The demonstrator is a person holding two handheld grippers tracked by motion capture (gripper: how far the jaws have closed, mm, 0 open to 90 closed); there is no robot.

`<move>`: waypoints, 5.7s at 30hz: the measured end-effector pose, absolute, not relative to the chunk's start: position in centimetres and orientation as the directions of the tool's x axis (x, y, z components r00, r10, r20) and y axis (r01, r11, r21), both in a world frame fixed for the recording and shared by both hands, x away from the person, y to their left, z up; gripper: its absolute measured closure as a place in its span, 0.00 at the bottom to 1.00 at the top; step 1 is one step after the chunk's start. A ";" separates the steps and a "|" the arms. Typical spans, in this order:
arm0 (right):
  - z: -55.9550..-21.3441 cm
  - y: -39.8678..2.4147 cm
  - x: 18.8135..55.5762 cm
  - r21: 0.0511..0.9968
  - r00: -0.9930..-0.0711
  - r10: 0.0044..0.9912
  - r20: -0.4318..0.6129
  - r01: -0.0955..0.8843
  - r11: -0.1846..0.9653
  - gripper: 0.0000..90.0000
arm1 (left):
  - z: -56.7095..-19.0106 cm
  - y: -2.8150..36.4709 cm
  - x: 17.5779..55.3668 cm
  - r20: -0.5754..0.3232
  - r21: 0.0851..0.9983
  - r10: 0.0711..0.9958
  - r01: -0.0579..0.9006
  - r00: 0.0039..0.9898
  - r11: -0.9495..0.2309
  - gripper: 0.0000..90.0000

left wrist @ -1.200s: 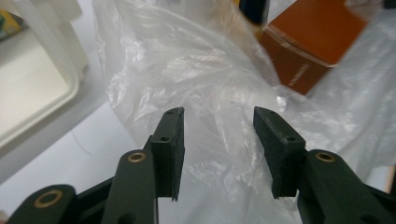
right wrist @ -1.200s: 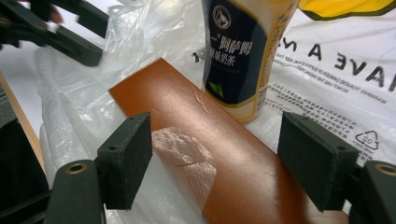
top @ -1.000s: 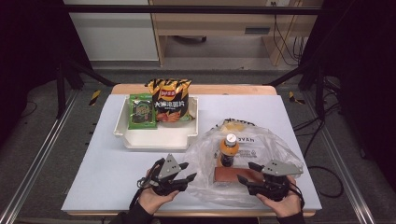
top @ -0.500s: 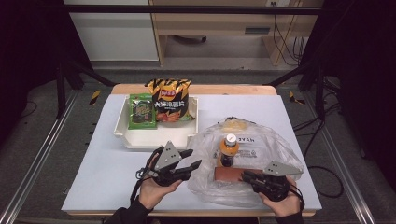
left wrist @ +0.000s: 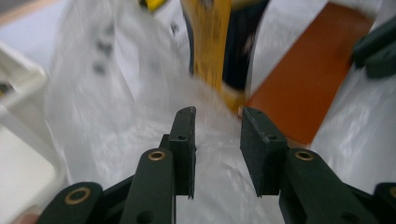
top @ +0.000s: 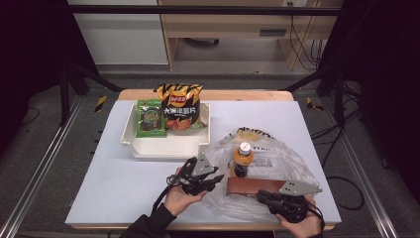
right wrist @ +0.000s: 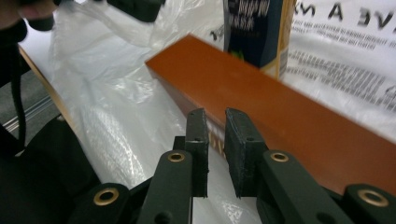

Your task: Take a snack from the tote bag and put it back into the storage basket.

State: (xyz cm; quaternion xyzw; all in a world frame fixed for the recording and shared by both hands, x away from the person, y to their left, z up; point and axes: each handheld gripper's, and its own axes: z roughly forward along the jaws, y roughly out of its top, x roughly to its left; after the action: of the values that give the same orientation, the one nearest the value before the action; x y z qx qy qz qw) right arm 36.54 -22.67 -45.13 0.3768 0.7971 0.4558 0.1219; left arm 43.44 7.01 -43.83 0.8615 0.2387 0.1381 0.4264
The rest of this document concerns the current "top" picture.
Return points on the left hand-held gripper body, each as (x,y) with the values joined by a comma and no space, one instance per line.
(194,175)

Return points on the green snack packet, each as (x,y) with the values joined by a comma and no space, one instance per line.
(151,119)

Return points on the black orange chip bag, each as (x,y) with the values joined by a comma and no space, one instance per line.
(180,105)

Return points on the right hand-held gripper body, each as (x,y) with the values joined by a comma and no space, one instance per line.
(294,201)

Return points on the white plastic bin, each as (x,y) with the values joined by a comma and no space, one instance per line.
(165,147)

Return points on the clear plastic bag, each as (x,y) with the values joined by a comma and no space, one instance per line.
(277,158)

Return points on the black horizontal frame bar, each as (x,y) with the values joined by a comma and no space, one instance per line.
(198,10)

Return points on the brown rectangular box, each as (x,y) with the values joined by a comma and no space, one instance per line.
(254,186)

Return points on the orange drink bottle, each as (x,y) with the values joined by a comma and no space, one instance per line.
(242,158)

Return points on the wooden desk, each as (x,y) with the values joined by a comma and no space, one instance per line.
(231,24)

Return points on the white cabinet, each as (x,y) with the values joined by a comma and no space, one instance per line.
(122,36)

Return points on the aluminium floor rail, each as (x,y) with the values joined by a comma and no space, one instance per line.
(39,168)
(363,178)

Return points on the black metal stand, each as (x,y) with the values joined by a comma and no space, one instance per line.
(338,95)
(64,92)

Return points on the white table cover sheet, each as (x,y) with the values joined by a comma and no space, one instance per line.
(115,185)

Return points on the person's left hand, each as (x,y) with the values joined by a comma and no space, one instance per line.
(180,201)

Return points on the person's right hand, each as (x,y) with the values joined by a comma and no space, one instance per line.
(303,228)

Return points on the yellow black floor tape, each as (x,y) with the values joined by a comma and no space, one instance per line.
(312,104)
(100,103)

